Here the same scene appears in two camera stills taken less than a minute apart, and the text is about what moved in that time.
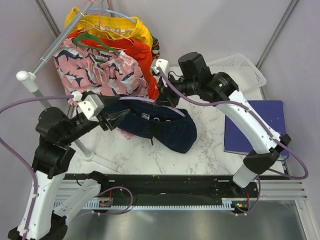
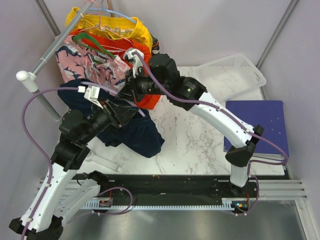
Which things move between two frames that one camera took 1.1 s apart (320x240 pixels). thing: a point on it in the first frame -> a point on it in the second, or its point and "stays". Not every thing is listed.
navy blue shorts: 172,128 -> 141,137
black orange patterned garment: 156,48 stays
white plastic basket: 244,73 stays
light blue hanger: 102,9 stays
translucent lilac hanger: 152,100 -> 90,83
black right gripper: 165,96 -> 131,86
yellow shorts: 128,29 stays
